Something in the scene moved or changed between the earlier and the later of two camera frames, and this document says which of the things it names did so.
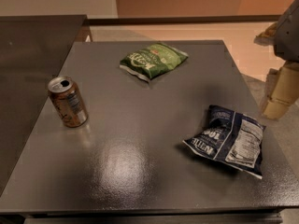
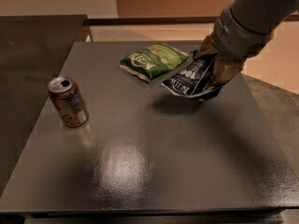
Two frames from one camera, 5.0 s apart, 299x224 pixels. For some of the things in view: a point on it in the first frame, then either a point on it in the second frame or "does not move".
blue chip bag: (232, 138) → (192, 78)
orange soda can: (68, 102) does not move
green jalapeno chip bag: (152, 61) does not move
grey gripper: (288, 35) → (241, 38)
